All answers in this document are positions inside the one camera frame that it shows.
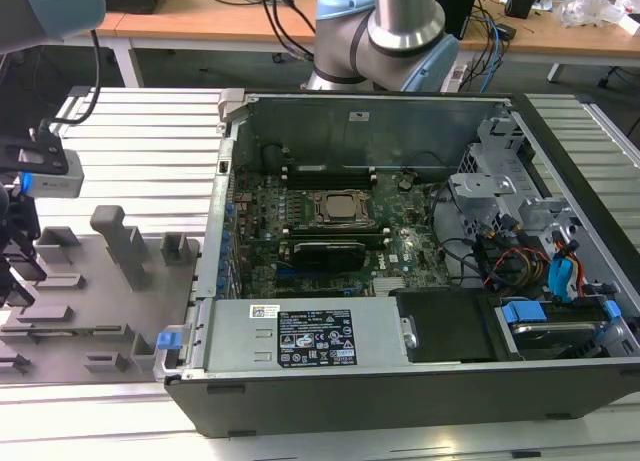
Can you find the silver power supply unit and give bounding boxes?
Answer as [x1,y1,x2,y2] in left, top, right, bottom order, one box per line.
[203,296,414,375]

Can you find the green RAM stick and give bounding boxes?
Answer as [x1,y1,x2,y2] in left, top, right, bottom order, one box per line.
[0,323,125,339]

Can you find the green motherboard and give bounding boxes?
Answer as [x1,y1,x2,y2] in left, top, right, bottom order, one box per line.
[232,168,451,300]

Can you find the black camera cable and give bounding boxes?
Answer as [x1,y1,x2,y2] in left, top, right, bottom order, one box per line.
[53,26,102,128]

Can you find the black open PC case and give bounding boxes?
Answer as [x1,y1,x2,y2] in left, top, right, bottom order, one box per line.
[164,88,640,440]

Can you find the clear plastic bags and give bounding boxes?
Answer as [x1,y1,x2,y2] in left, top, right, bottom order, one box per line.
[557,0,627,30]

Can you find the CPU socket with metal cover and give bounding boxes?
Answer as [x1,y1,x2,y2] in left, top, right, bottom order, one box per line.
[304,188,381,230]

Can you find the wooden desk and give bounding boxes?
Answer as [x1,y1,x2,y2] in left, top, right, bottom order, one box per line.
[64,0,640,57]

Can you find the black graphics card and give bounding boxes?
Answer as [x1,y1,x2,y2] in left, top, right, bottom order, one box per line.
[289,239,370,273]

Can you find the grey case corner latch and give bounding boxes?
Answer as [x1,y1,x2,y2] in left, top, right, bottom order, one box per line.
[218,88,247,123]

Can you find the silver metal drive cage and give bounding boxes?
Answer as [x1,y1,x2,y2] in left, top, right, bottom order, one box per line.
[447,114,587,243]

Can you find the black plastic shroud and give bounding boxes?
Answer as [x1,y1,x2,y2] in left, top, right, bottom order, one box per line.
[392,288,526,365]

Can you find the red and yellow wire bundle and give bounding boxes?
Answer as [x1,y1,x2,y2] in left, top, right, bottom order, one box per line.
[479,244,552,288]

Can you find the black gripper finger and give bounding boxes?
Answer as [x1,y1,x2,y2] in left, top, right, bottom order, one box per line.
[0,244,49,310]

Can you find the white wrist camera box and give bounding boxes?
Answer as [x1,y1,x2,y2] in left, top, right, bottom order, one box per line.
[19,148,84,200]

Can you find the hard disk in blue carrier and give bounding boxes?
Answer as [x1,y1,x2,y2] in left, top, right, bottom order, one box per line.
[501,300,622,361]

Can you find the grey parts rack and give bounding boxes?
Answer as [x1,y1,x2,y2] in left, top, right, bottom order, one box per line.
[0,204,204,385]

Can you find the blue cable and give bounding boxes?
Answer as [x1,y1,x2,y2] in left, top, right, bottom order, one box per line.
[485,15,505,95]

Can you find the white power strip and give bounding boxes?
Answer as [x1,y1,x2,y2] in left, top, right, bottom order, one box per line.
[442,62,470,94]

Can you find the installed RAM stick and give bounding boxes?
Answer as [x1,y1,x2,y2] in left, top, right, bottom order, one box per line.
[287,163,376,178]

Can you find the empty RAM slots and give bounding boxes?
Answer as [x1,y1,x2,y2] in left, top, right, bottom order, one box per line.
[282,224,395,248]

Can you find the small black box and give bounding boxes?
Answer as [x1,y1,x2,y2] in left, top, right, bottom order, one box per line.
[504,0,539,19]

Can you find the blue flat data wire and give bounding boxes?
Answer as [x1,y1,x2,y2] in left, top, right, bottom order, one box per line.
[547,257,585,303]

